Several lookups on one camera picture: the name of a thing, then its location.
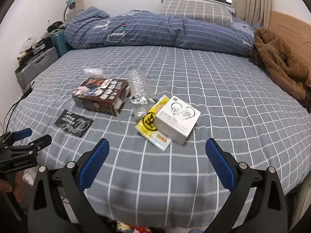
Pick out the yellow snack wrapper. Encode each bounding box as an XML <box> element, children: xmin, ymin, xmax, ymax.
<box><xmin>135</xmin><ymin>96</ymin><xmax>173</xmax><ymax>152</ymax></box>

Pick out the grey suitcase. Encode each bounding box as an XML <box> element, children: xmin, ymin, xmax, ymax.
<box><xmin>16</xmin><ymin>47</ymin><xmax>60</xmax><ymax>90</ymax></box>

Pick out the brown jacket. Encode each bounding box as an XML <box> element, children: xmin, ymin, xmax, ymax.
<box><xmin>250</xmin><ymin>28</ymin><xmax>311</xmax><ymax>113</ymax></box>

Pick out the black printed sachet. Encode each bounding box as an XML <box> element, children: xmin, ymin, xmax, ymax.
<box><xmin>54</xmin><ymin>110</ymin><xmax>94</xmax><ymax>137</ymax></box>

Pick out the white rounded object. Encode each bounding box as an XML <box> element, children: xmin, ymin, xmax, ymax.
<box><xmin>24</xmin><ymin>37</ymin><xmax>37</xmax><ymax>51</ymax></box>

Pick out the grey checked bed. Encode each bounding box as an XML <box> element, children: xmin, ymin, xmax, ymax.
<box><xmin>0</xmin><ymin>45</ymin><xmax>311</xmax><ymax>226</ymax></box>

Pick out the blue desk lamp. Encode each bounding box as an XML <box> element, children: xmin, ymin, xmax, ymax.
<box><xmin>63</xmin><ymin>0</ymin><xmax>76</xmax><ymax>22</ymax></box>

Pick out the grey checked pillow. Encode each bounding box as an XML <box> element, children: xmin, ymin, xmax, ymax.
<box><xmin>157</xmin><ymin>0</ymin><xmax>236</xmax><ymax>28</ymax></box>

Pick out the blue striped duvet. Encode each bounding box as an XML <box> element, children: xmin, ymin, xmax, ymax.
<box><xmin>64</xmin><ymin>7</ymin><xmax>264</xmax><ymax>54</ymax></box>

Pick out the black charger with cable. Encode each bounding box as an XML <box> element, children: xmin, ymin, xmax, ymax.
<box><xmin>4</xmin><ymin>81</ymin><xmax>36</xmax><ymax>127</ymax></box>

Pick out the clear plastic bag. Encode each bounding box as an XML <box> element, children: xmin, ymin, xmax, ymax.
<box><xmin>83</xmin><ymin>68</ymin><xmax>106</xmax><ymax>79</ymax></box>

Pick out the person's left hand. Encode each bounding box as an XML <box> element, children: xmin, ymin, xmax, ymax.
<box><xmin>0</xmin><ymin>172</ymin><xmax>24</xmax><ymax>204</ymax></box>

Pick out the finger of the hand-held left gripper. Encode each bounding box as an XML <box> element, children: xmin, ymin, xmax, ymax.
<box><xmin>7</xmin><ymin>135</ymin><xmax>52</xmax><ymax>156</ymax></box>
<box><xmin>0</xmin><ymin>128</ymin><xmax>32</xmax><ymax>148</ymax></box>

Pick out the brown cookie box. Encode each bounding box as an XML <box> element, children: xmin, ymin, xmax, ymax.
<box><xmin>72</xmin><ymin>78</ymin><xmax>130</xmax><ymax>116</ymax></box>

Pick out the white earphone box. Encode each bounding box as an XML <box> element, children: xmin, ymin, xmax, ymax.
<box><xmin>155</xmin><ymin>96</ymin><xmax>201</xmax><ymax>146</ymax></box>

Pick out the wide beige curtain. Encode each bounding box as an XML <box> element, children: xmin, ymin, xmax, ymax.
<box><xmin>231</xmin><ymin>0</ymin><xmax>274</xmax><ymax>28</ymax></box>

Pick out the dark clutter pile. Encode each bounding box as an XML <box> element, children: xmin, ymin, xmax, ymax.
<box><xmin>46</xmin><ymin>21</ymin><xmax>65</xmax><ymax>33</ymax></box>

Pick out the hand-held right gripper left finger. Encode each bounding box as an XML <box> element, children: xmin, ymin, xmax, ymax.
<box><xmin>27</xmin><ymin>138</ymin><xmax>110</xmax><ymax>233</ymax></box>

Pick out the teal storage crate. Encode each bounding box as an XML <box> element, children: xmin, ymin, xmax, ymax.
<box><xmin>51</xmin><ymin>30</ymin><xmax>72</xmax><ymax>58</ymax></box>

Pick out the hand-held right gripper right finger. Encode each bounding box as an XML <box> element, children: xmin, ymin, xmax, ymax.
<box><xmin>205</xmin><ymin>138</ymin><xmax>288</xmax><ymax>233</ymax></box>

